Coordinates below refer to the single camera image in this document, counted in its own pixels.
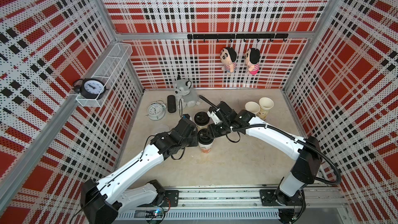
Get black cup lid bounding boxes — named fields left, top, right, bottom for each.
left=194, top=112, right=210, bottom=125
left=198, top=129, right=214, bottom=145

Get paper milk tea cup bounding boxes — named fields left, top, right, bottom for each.
left=197, top=124, right=208, bottom=130

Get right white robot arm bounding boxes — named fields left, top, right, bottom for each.
left=201, top=97, right=342, bottom=206

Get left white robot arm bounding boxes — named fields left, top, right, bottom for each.
left=80, top=117, right=198, bottom=224

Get white alarm clock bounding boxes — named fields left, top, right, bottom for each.
left=146, top=100, right=167, bottom=121

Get black glasses case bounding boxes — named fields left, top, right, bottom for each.
left=167, top=95, right=177, bottom=113

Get grey husky plush toy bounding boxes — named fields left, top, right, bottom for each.
left=174, top=74, right=199, bottom=110

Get hanging doll blue shorts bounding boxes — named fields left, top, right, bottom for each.
left=220, top=47, right=237, bottom=74

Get hanging doll pink dress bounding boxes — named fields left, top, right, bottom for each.
left=244, top=48, right=260, bottom=75

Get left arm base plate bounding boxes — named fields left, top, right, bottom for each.
left=161, top=190, right=180, bottom=208

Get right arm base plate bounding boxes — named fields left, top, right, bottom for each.
left=260, top=189, right=303, bottom=206

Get black hook rail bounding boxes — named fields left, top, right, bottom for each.
left=187, top=33, right=289, bottom=40

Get white wire basket shelf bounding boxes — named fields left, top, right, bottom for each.
left=76, top=43, right=132, bottom=108

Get black wall clock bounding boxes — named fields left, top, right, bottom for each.
left=73, top=78, right=107, bottom=100

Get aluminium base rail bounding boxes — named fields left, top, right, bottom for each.
left=114, top=184, right=354, bottom=224

